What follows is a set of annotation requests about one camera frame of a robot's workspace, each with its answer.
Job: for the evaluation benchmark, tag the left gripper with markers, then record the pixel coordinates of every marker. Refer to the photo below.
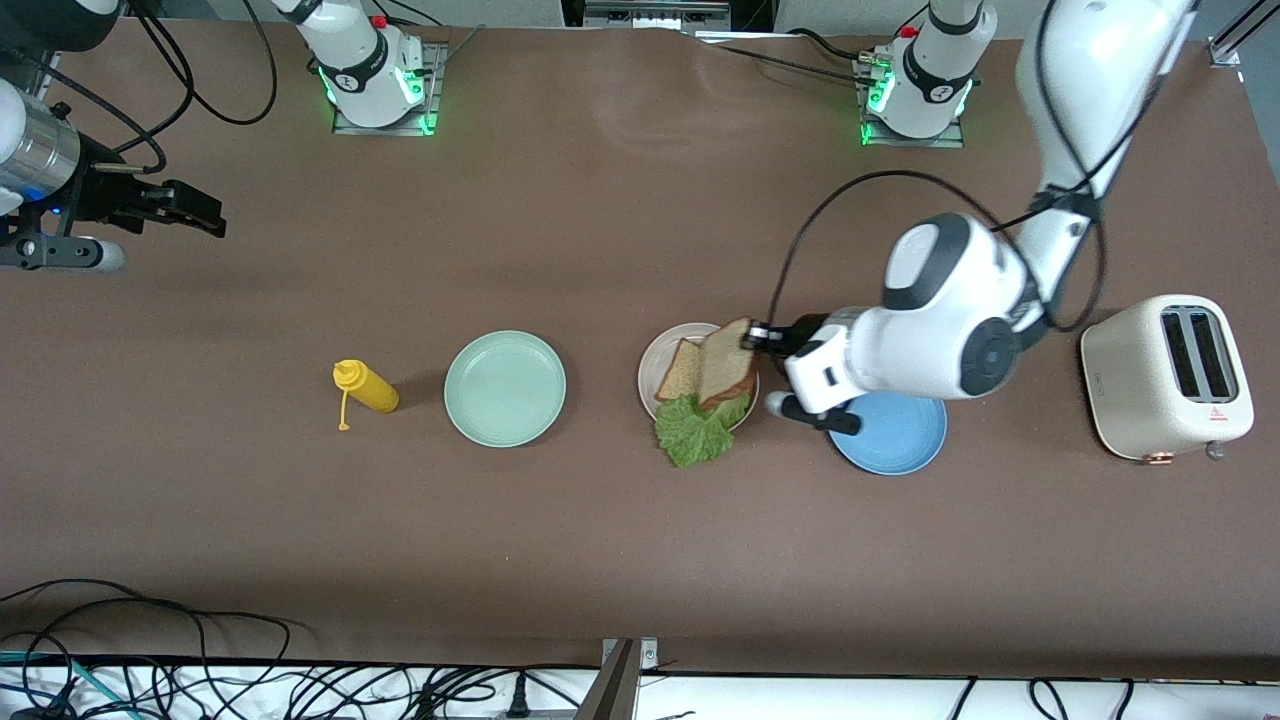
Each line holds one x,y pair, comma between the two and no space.
801,332

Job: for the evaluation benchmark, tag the black power plug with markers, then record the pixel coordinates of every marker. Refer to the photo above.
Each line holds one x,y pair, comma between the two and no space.
517,700

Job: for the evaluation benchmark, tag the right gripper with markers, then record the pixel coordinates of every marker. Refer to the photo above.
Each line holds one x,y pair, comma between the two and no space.
103,193

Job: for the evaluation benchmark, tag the cream white toaster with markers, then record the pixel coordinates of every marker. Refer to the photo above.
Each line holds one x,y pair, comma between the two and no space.
1135,390

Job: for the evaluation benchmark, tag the green lettuce leaf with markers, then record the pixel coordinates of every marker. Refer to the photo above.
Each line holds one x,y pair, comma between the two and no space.
700,430

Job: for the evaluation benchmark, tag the brown bread slice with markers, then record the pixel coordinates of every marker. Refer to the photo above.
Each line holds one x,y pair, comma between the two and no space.
680,372
725,365

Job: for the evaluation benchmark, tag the blue plate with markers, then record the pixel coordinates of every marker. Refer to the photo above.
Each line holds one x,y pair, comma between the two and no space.
900,440

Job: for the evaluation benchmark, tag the grey metal bracket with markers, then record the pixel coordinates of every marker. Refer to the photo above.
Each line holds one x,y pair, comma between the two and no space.
615,690

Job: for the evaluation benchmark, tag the yellow mustard squeeze bottle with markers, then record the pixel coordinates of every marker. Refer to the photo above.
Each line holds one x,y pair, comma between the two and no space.
372,390

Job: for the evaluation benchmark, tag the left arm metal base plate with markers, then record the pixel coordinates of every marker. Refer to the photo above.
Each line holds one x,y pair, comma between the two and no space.
950,140

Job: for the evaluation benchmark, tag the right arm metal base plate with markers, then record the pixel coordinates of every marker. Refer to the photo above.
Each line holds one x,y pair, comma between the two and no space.
345,125

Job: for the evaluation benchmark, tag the dark metal frame equipment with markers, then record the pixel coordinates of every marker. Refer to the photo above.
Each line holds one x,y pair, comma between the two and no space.
655,12

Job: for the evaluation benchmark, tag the beige plate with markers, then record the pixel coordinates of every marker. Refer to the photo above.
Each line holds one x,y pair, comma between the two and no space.
665,350

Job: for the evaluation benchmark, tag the mint green plate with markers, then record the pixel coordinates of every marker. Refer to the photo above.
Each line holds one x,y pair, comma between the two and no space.
505,390

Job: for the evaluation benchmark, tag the aluminium frame rail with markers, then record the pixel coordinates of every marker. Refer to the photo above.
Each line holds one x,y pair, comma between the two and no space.
1225,45

